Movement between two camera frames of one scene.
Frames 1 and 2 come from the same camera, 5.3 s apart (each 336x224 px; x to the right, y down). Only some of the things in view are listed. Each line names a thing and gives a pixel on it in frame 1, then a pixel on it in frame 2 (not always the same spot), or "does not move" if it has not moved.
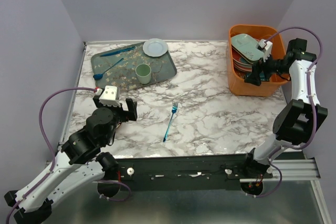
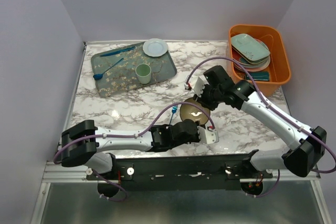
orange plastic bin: (267, 88) does not move
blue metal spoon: (99, 76) does not move
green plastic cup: (143, 72) does not move
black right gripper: (253, 78) -> (202, 99)
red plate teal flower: (239, 59) does not move
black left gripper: (132, 106) -> (196, 139)
